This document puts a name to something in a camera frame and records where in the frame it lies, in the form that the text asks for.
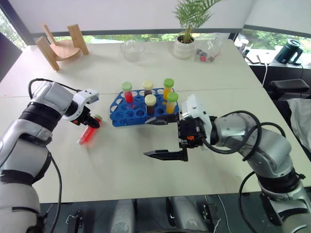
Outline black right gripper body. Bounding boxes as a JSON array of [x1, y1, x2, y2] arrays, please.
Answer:
[[177, 117, 207, 150]]

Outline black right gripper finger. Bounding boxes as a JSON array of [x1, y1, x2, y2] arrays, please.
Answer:
[[145, 112, 182, 126], [143, 144, 189, 163]]

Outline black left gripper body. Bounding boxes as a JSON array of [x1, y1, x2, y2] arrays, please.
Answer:
[[70, 106, 92, 126]]

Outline red test tube green cap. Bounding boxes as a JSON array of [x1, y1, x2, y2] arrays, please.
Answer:
[[78, 114, 103, 147], [121, 82, 134, 104]]

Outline brown test tube cream cap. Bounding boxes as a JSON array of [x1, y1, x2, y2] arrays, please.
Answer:
[[142, 80, 155, 97], [144, 94, 157, 116]]

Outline orange test tube green cap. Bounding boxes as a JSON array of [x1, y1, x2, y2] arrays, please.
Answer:
[[163, 78, 176, 100], [165, 92, 179, 115]]

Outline blue test tube rack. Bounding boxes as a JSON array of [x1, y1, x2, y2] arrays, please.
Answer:
[[108, 88, 182, 128]]

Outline grey rounded shape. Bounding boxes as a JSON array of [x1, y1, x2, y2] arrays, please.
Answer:
[[112, 198, 137, 233], [166, 196, 208, 233]]

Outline wooden curved stand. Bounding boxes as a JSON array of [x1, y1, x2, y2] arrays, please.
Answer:
[[35, 23, 90, 72]]

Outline black metal clasp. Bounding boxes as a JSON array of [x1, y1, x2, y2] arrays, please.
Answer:
[[65, 209, 84, 229], [202, 201, 220, 226]]

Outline clear glass bowl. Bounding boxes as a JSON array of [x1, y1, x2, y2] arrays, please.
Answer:
[[120, 39, 146, 63]]

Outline green plant in white pot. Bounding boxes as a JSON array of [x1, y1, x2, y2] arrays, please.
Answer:
[[172, 0, 223, 60]]

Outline clear plastic bag of parts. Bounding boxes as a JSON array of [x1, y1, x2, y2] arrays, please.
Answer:
[[193, 36, 224, 64]]

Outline black flat device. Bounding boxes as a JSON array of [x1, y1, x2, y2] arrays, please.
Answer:
[[244, 54, 269, 66]]

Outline black chair armrest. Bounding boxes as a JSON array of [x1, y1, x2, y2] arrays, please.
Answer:
[[268, 79, 311, 100]]

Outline white crumpled cloth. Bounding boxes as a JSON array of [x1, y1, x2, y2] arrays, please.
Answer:
[[286, 98, 311, 149]]

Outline dark green kettle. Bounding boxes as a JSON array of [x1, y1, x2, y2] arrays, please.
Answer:
[[274, 38, 304, 66]]

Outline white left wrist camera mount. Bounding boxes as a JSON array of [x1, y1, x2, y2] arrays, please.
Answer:
[[63, 89, 100, 122]]

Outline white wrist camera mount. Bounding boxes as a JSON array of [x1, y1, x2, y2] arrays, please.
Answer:
[[63, 89, 100, 122], [180, 94, 214, 151]]

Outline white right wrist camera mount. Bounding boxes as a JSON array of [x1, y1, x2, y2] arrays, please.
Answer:
[[180, 94, 214, 151]]

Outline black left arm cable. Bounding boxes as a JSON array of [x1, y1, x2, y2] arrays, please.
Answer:
[[27, 78, 81, 100]]

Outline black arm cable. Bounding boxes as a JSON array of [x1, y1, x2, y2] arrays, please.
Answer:
[[202, 110, 287, 161], [27, 78, 81, 100]]

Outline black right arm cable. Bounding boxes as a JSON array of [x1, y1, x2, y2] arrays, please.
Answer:
[[202, 110, 287, 161]]

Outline white cable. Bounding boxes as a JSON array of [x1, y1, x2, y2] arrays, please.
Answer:
[[260, 62, 270, 86]]

